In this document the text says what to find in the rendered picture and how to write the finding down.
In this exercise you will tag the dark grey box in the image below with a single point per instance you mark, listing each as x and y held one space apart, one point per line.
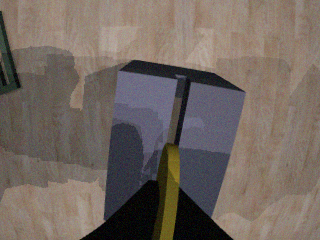
181 73

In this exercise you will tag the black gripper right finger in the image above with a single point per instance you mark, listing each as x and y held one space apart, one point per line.
192 223

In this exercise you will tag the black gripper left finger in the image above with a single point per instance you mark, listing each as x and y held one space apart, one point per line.
135 219

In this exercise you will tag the gold coin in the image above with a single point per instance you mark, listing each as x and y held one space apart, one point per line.
168 177

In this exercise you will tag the dark green slotted holder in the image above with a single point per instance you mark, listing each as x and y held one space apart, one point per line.
14 82

